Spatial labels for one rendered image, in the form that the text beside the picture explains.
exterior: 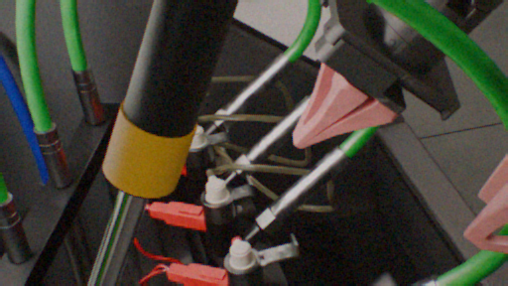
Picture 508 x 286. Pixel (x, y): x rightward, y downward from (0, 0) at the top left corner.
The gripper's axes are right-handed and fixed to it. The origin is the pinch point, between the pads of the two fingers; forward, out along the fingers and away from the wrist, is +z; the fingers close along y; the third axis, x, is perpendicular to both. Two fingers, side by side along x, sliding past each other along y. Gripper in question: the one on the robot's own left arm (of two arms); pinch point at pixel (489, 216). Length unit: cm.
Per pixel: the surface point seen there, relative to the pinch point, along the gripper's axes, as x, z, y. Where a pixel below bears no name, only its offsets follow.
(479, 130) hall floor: 77, 140, -133
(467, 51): -9.6, -8.2, -0.8
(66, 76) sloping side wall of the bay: -23, 43, -15
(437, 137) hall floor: 70, 146, -127
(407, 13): -13.3, -8.1, -0.2
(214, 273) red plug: -5.8, 23.6, 2.3
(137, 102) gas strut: -23.5, -21.6, 21.1
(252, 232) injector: -3.4, 27.1, -4.4
